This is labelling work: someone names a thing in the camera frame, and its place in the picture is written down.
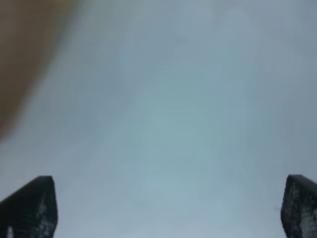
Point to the brown linen tote bag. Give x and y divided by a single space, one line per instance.
30 32

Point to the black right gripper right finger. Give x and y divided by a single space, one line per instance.
298 212

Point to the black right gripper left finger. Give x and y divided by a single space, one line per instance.
31 211

